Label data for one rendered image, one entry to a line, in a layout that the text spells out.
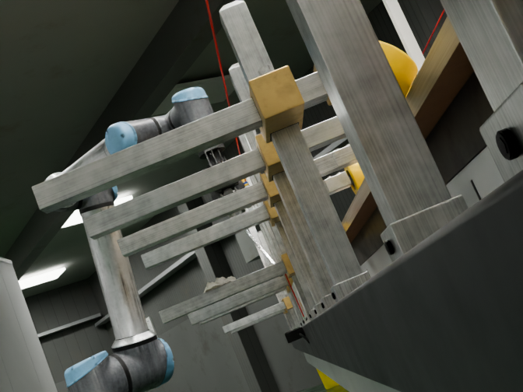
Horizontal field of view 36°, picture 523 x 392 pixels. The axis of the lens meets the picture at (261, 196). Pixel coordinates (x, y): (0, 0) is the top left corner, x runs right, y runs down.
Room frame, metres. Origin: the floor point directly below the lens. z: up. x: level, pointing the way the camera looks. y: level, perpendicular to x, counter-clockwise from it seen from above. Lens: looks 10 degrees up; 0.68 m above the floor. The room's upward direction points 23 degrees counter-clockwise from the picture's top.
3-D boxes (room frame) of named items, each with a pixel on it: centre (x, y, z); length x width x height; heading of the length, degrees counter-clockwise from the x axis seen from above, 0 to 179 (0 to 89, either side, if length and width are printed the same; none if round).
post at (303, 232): (1.23, -0.04, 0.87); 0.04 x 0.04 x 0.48; 3
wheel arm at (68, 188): (0.93, 0.06, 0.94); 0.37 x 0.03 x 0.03; 93
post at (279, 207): (1.48, -0.03, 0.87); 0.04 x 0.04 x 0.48; 3
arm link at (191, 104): (2.04, 0.08, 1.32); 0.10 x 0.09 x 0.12; 39
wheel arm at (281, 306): (3.43, 0.15, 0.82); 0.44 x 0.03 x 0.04; 93
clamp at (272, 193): (1.45, -0.03, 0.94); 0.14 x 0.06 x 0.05; 3
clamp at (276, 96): (0.95, -0.06, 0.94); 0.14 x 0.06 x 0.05; 3
